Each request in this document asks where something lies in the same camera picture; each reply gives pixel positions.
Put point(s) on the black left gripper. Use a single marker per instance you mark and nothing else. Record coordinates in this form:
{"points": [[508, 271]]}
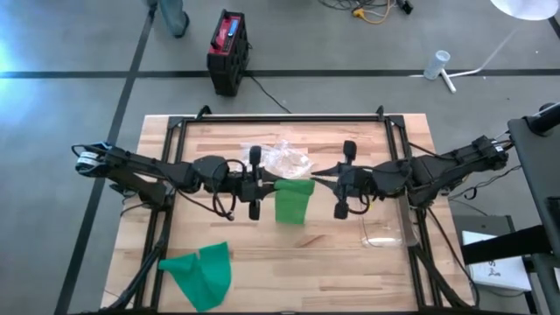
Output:
{"points": [[255, 175]]}

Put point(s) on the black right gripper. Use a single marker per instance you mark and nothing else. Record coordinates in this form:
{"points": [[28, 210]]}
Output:
{"points": [[345, 184]]}

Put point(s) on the green woven bandage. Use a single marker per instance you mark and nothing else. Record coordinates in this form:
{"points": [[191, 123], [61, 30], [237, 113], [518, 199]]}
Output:
{"points": [[291, 201]]}

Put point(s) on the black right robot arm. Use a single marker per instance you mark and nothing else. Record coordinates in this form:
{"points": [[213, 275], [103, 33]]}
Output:
{"points": [[437, 170]]}

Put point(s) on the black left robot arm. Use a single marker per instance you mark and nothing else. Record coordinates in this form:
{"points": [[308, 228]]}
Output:
{"points": [[144, 170]]}

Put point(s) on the clear plastic bin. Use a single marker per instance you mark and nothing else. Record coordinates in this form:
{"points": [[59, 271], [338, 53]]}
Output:
{"points": [[385, 240]]}

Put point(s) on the green flat elastic band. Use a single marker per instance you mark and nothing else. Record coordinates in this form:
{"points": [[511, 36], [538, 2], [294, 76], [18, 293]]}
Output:
{"points": [[205, 275]]}

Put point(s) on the red and black battery box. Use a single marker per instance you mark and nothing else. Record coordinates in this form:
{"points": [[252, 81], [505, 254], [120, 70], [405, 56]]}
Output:
{"points": [[227, 52]]}

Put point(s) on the white box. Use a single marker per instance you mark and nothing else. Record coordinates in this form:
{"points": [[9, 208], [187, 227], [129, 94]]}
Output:
{"points": [[494, 262]]}

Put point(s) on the person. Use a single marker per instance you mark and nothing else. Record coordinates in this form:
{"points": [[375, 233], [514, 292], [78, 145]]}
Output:
{"points": [[172, 17]]}

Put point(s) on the grey metal cart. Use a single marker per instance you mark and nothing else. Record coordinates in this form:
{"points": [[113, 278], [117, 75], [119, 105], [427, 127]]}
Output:
{"points": [[538, 175]]}

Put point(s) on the white floor lamp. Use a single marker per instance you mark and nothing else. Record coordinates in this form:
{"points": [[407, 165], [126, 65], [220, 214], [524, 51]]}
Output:
{"points": [[525, 9]]}

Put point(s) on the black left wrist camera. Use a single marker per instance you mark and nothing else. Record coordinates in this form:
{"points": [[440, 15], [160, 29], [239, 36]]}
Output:
{"points": [[245, 188]]}

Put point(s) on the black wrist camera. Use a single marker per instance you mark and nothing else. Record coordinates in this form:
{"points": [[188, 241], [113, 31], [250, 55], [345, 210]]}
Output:
{"points": [[359, 181], [245, 188]]}

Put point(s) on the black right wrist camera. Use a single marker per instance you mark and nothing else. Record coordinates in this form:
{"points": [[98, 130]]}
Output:
{"points": [[359, 181]]}

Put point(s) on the black aluminium table frame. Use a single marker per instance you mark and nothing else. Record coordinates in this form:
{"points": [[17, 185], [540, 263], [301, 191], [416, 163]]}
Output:
{"points": [[284, 118]]}

